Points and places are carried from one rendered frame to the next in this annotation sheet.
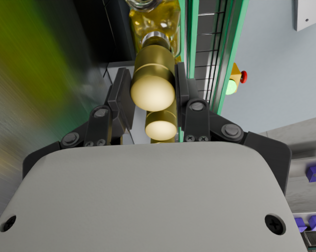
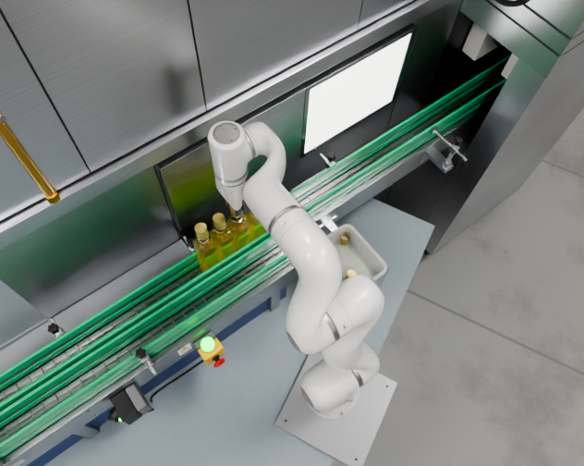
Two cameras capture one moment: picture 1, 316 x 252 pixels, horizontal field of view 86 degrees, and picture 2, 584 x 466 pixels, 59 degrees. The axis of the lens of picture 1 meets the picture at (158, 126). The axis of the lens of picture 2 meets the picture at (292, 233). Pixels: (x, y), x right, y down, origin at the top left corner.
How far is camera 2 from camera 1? 1.39 m
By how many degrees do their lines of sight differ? 67
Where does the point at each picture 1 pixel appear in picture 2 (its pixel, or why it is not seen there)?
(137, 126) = (123, 286)
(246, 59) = (225, 409)
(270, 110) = not seen: outside the picture
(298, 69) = not seen: outside the picture
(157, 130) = (218, 216)
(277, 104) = not seen: outside the picture
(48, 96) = (205, 188)
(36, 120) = (202, 183)
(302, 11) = (287, 408)
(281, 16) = (274, 399)
